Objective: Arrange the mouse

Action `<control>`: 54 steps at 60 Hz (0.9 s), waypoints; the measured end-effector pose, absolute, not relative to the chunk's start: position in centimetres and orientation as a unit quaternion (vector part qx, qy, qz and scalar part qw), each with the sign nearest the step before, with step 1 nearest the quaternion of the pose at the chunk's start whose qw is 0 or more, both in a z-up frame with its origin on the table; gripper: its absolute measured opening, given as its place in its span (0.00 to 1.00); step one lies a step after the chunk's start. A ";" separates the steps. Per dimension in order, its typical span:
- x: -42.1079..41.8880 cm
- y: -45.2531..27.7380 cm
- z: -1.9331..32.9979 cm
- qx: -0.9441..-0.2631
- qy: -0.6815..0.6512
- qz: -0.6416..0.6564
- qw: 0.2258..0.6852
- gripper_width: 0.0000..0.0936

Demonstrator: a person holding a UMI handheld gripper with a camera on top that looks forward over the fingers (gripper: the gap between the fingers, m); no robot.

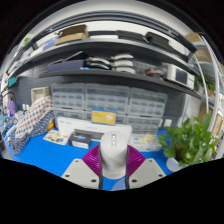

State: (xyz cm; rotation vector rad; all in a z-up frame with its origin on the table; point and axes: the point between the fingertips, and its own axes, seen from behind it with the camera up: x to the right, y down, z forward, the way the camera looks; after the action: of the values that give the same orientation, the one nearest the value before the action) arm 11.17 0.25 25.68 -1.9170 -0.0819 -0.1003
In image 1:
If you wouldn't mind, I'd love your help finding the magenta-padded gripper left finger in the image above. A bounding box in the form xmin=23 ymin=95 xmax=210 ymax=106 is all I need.
xmin=61 ymin=144 xmax=103 ymax=190

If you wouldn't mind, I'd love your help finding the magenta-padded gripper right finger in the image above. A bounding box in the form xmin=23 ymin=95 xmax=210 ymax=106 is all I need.
xmin=125 ymin=145 xmax=167 ymax=190

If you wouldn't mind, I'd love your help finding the white computer mouse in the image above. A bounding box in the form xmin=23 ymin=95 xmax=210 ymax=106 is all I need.
xmin=99 ymin=130 xmax=130 ymax=181

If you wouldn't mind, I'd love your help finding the white and blue carton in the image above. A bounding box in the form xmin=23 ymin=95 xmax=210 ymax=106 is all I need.
xmin=130 ymin=133 xmax=163 ymax=153

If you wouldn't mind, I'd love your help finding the small black box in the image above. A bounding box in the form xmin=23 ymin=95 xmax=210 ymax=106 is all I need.
xmin=67 ymin=131 xmax=92 ymax=150

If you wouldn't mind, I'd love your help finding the printed sticker sheet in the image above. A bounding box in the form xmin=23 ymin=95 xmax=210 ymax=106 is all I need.
xmin=42 ymin=129 xmax=70 ymax=146

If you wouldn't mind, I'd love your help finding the long white keyboard box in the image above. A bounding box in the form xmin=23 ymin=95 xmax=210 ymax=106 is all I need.
xmin=56 ymin=116 xmax=133 ymax=143

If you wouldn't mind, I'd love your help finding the green plant in white pot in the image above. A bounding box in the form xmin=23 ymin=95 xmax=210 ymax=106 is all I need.
xmin=159 ymin=112 xmax=224 ymax=173

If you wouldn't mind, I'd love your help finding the yellow box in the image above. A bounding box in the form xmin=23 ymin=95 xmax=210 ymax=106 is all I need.
xmin=91 ymin=108 xmax=118 ymax=126

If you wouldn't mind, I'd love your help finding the dotted and checked patterned cloth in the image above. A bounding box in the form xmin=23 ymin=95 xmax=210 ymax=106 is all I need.
xmin=9 ymin=95 xmax=56 ymax=155

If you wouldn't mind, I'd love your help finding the white woven basket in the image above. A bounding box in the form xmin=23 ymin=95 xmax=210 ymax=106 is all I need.
xmin=30 ymin=86 xmax=51 ymax=104

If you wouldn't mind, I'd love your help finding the purple plastic bag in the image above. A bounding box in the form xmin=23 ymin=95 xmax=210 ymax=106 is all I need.
xmin=7 ymin=99 xmax=17 ymax=116

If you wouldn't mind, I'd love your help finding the white metal shelf rack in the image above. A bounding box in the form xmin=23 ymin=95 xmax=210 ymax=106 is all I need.
xmin=183 ymin=31 xmax=224 ymax=158

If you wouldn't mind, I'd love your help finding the teal plastic bin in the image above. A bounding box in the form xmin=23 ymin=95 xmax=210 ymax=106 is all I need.
xmin=8 ymin=76 xmax=18 ymax=88

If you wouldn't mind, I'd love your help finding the grey wall shelf unit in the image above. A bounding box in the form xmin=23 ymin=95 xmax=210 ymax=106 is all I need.
xmin=6 ymin=13 xmax=204 ymax=101

